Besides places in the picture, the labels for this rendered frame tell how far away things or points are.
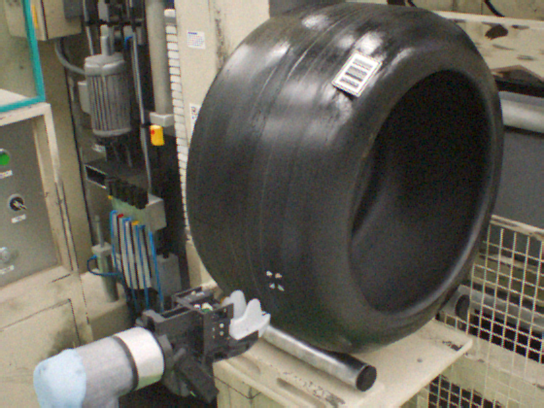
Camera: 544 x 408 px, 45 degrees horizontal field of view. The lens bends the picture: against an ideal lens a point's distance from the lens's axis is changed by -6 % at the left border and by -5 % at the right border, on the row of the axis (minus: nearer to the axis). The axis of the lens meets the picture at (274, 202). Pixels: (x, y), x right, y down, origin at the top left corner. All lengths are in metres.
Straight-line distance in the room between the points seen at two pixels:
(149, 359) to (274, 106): 0.36
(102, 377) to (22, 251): 0.69
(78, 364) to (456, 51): 0.68
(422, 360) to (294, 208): 0.53
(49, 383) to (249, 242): 0.33
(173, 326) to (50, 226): 0.66
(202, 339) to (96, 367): 0.16
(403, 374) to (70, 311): 0.72
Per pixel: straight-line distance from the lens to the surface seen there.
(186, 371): 0.92
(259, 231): 0.90
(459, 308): 1.27
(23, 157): 1.43
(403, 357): 1.31
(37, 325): 1.50
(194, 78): 1.26
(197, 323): 0.90
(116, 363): 0.84
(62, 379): 0.81
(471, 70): 1.09
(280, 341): 1.18
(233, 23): 1.20
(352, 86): 0.87
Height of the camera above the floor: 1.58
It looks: 23 degrees down
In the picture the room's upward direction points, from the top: 3 degrees counter-clockwise
